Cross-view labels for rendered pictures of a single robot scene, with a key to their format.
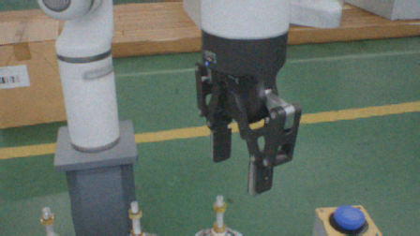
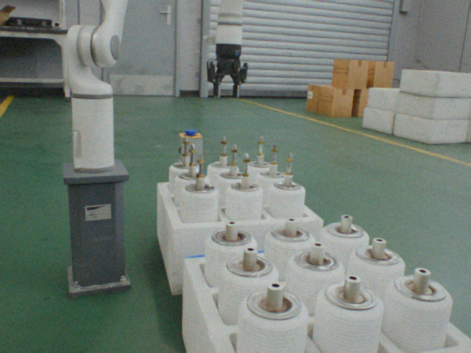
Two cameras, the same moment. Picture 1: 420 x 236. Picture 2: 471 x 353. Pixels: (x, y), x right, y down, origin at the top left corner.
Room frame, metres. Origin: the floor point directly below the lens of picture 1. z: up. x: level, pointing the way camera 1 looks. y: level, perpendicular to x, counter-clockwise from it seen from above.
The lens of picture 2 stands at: (0.54, 1.30, 0.58)
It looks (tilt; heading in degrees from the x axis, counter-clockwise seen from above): 14 degrees down; 261
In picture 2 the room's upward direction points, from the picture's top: 3 degrees clockwise
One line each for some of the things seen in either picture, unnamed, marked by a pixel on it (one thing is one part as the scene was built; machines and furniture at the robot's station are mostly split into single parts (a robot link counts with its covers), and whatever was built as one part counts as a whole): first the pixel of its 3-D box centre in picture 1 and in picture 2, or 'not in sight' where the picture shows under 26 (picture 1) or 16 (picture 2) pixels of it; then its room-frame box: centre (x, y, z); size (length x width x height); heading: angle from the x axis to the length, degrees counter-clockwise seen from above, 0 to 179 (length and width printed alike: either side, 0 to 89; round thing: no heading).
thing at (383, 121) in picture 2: not in sight; (394, 120); (-1.48, -2.43, 0.09); 0.39 x 0.39 x 0.18; 14
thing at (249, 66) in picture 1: (242, 70); (228, 58); (0.37, -0.03, 0.57); 0.08 x 0.08 x 0.09
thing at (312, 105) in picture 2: not in sight; (323, 98); (-1.24, -3.69, 0.15); 0.30 x 0.24 x 0.30; 12
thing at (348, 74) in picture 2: not in sight; (349, 73); (-1.41, -3.40, 0.45); 0.30 x 0.24 x 0.30; 105
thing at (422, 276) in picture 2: not in sight; (421, 281); (0.16, 0.74, 0.26); 0.02 x 0.02 x 0.03
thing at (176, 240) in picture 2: not in sight; (230, 228); (0.35, 0.09, 0.09); 0.39 x 0.39 x 0.18; 7
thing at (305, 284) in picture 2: not in sight; (310, 308); (0.29, 0.63, 0.16); 0.10 x 0.10 x 0.18
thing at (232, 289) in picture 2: not in sight; (246, 315); (0.41, 0.65, 0.16); 0.10 x 0.10 x 0.18
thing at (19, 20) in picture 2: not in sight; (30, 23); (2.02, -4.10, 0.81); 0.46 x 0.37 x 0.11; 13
